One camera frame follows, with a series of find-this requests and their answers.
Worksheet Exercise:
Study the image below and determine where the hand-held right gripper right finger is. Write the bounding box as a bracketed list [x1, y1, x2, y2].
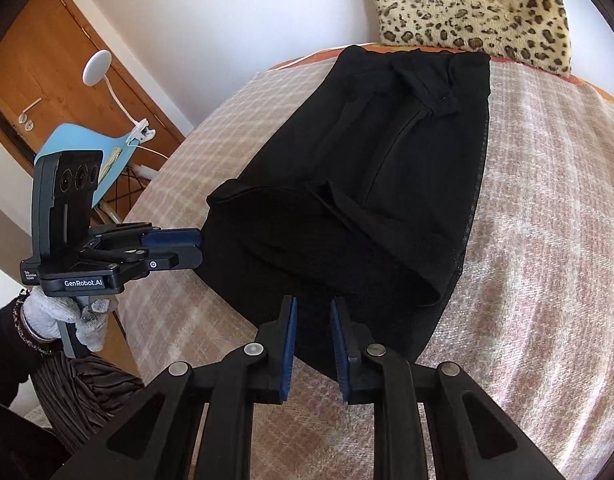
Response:
[331, 296, 572, 480]

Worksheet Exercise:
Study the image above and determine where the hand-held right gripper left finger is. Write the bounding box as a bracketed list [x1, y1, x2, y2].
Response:
[50, 295, 299, 480]

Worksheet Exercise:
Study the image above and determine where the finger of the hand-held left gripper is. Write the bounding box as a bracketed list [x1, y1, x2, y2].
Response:
[144, 245, 204, 271]
[137, 227, 203, 249]

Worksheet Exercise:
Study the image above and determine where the black t-shirt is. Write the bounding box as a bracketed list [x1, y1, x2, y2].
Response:
[194, 45, 492, 386]

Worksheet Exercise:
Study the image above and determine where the person's left forearm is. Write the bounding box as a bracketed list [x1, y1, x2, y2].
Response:
[0, 297, 63, 413]

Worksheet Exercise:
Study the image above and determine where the person's left hand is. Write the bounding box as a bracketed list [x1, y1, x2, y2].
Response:
[23, 291, 119, 354]

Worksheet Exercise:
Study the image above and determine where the cream object on chair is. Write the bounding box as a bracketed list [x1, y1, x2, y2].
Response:
[98, 147, 124, 187]

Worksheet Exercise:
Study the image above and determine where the light blue chair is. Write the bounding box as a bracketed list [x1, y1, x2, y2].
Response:
[34, 122, 145, 226]

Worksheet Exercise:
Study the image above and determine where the wooden door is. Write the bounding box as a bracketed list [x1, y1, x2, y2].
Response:
[0, 0, 188, 161]

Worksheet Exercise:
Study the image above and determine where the white clip-on lamp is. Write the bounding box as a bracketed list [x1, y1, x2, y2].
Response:
[82, 50, 158, 147]

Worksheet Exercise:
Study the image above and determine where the person's brown striped clothing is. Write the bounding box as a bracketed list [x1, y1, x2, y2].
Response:
[34, 347, 149, 456]

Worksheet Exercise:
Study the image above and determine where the plaid beige blanket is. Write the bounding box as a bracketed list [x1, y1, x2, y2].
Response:
[27, 57, 614, 480]

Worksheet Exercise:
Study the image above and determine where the leopard print cushion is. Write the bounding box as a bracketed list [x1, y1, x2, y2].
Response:
[362, 0, 572, 78]

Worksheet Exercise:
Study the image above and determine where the metal door handle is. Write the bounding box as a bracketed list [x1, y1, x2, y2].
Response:
[16, 97, 43, 132]

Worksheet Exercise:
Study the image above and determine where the beaded bracelet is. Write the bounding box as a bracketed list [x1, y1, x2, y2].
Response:
[12, 287, 55, 357]

